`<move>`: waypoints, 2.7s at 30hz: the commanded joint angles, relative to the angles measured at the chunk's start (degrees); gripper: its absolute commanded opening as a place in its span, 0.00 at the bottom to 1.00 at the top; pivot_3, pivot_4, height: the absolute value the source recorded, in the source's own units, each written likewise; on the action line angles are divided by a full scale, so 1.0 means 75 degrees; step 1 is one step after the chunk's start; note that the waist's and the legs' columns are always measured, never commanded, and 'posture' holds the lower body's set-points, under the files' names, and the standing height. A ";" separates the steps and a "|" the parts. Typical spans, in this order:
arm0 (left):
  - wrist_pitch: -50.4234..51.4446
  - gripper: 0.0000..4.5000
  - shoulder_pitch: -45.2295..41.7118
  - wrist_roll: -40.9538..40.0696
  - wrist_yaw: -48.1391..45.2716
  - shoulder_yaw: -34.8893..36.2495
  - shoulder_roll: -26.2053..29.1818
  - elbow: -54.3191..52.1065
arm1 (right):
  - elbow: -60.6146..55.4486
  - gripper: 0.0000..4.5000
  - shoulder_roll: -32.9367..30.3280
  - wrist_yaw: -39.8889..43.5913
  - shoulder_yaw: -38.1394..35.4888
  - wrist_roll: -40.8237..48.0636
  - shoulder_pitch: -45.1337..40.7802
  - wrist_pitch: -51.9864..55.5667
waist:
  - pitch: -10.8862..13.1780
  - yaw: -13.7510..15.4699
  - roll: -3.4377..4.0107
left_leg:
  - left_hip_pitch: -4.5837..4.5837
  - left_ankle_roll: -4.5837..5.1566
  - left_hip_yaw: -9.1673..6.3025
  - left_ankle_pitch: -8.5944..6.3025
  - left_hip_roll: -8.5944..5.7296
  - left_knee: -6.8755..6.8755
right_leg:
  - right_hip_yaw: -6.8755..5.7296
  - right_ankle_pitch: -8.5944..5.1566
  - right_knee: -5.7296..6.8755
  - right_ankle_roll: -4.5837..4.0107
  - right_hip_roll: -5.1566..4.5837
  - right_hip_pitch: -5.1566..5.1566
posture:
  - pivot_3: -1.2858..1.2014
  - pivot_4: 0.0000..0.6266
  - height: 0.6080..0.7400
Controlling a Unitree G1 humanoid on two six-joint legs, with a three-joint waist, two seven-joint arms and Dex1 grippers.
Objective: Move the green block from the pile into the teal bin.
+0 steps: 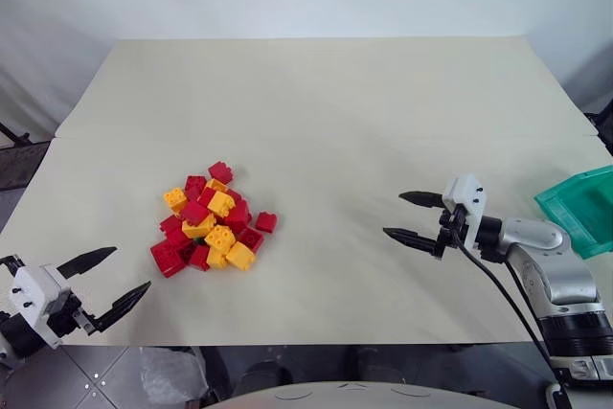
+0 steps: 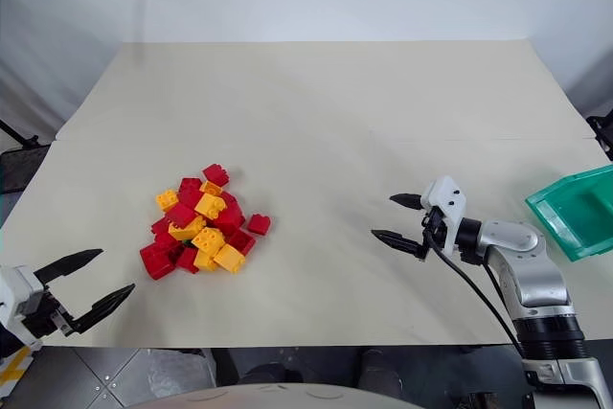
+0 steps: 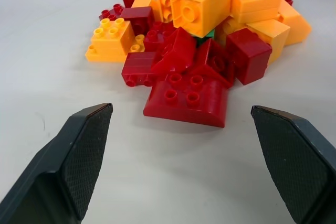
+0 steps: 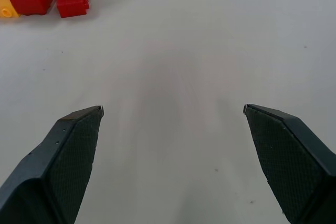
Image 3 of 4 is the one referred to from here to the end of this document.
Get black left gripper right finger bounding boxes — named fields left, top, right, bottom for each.
left=250, top=105, right=336, bottom=224

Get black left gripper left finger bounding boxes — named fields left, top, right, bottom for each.
left=0, top=102, right=114, bottom=224

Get dark red cube block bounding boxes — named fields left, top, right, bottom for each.
left=225, top=27, right=273, bottom=86
left=119, top=6, right=154, bottom=37

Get red curved plastic building brick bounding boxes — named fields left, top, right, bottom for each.
left=143, top=73, right=228, bottom=129

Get red sloped block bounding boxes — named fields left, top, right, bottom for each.
left=186, top=38, right=235, bottom=89
left=151, top=26, right=197, bottom=75

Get yellow stepped studded block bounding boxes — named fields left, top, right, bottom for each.
left=85, top=17, right=145, bottom=63

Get green block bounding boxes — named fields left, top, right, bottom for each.
left=192, top=27, right=217, bottom=48

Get red studded plastic building brick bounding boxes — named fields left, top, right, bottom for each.
left=98, top=3, right=125, bottom=23

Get large yellow hollow block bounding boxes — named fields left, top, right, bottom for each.
left=169, top=0, right=234, bottom=38

